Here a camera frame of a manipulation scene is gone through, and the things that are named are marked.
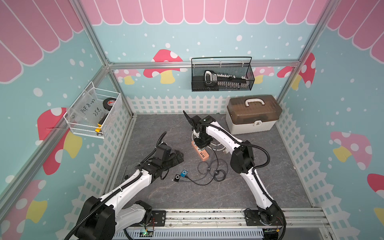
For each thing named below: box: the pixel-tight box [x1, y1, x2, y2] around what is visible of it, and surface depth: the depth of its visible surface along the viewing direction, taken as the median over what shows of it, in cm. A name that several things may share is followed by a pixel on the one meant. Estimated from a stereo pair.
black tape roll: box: [103, 97, 117, 111], surface depth 82 cm
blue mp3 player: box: [180, 170, 188, 178], surface depth 91 cm
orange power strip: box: [191, 140, 210, 162], surface depth 96 cm
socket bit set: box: [203, 70, 250, 88], surface depth 91 cm
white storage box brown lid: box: [225, 95, 283, 135], surface depth 100 cm
